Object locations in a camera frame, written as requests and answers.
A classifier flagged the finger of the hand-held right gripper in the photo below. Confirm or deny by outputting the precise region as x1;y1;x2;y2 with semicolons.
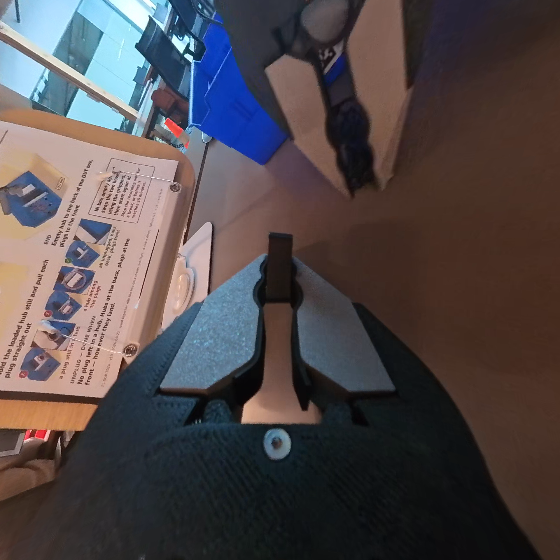
265;50;354;200
348;5;415;192

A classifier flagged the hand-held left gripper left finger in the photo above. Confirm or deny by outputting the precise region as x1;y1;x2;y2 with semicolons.
159;253;269;402

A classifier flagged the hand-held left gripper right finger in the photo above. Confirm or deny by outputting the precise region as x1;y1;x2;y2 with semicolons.
290;255;397;411

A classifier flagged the black usb cable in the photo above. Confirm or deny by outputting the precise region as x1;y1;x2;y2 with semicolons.
313;44;378;200

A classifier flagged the black bar usb hub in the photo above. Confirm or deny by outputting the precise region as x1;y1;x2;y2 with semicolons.
266;233;294;303

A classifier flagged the blue plastic bin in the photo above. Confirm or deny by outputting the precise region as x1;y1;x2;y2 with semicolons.
190;22;290;166

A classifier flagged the black office chair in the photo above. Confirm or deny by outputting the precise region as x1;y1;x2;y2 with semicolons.
135;17;206;90

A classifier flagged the brown office chair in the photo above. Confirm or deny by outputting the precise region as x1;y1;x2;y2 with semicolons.
153;87;191;127

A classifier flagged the printed instruction sheet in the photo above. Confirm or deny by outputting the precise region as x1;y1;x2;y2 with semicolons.
0;120;180;401

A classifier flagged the wooden display board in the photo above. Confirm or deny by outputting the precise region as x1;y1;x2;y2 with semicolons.
0;108;196;434

